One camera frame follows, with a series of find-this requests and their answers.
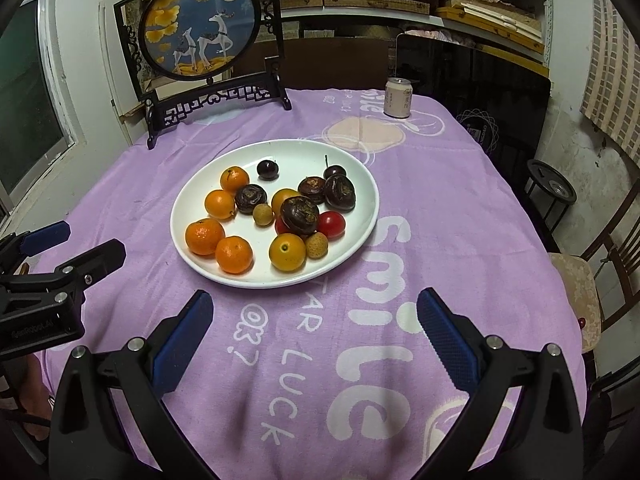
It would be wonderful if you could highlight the black board panel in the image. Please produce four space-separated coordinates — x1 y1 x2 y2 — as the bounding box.
395 31 552 181

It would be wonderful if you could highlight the white beverage can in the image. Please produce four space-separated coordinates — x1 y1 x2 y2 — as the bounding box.
383 78 413 119

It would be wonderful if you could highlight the white wall shelf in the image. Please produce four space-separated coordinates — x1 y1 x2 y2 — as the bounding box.
275 0 551 66

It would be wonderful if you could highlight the purple printed tablecloth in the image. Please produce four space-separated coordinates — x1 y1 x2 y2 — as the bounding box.
37 85 596 480

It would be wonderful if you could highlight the yellow tomato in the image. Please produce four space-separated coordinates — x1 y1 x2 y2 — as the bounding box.
271 188 302 216
269 233 307 273

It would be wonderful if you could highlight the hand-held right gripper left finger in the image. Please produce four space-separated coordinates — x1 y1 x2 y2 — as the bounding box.
47 290 215 480

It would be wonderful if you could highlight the window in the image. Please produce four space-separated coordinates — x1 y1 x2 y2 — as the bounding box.
0 0 83 211

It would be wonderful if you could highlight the round deer picture screen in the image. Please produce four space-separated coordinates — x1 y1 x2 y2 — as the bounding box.
113 0 292 151

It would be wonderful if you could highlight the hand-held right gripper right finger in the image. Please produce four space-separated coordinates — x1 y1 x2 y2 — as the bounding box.
410 287 583 480

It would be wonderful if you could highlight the orange tangerine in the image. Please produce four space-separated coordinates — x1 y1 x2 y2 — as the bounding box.
205 189 236 220
220 166 250 193
215 235 254 275
185 218 226 256

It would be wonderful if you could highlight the black round stand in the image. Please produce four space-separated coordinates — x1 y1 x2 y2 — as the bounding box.
526 159 577 231

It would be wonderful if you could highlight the white oval plate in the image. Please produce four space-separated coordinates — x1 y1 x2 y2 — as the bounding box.
170 139 379 289

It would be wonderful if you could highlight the large dark water chestnut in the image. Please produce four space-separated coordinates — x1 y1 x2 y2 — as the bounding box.
280 195 321 235

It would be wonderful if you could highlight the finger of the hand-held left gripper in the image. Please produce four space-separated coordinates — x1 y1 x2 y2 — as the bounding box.
0 239 127 318
0 221 71 273

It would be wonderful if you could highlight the brick pattern sheet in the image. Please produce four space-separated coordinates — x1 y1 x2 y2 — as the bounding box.
580 0 640 151

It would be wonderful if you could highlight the wooden chair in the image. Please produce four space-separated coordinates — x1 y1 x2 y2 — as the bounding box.
547 195 640 356

